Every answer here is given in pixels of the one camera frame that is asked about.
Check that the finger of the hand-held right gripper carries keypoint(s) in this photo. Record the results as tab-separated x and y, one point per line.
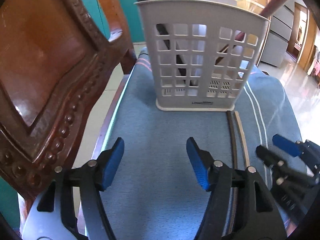
286	145
266	155

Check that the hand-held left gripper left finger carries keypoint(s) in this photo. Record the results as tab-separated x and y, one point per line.
113	165

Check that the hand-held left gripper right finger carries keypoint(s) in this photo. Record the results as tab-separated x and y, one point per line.
197	165

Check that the beige chopstick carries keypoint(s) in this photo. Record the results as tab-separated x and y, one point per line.
243	142

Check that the black chopstick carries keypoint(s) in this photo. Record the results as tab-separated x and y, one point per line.
163	31
233	150

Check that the white plastic utensil holder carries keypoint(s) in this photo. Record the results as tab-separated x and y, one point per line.
200	55

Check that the brown chopstick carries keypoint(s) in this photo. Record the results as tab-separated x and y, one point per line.
270	7

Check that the blue striped towel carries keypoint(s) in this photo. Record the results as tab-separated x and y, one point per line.
155	130

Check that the dining chairs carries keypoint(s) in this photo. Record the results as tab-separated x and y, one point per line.
316	65

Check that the grey drawer cabinet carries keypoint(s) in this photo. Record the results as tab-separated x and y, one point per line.
277	42

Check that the wooden doorway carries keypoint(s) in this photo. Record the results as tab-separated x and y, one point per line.
300	30

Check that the carved wooden chair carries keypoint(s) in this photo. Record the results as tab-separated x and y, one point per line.
45	67

